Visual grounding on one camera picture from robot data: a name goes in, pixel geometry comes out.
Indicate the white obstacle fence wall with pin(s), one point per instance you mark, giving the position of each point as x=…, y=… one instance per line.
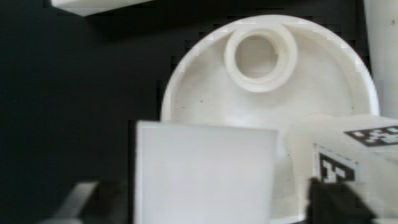
x=381, y=10

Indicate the white stool leg with tag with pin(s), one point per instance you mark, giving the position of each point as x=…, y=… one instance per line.
x=346, y=151

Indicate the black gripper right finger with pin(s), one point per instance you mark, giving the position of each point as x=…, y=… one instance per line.
x=337, y=206

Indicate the white round stool seat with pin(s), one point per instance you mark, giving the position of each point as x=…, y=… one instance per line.
x=270, y=73

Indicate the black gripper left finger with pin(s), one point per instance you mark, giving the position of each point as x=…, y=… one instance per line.
x=95, y=204

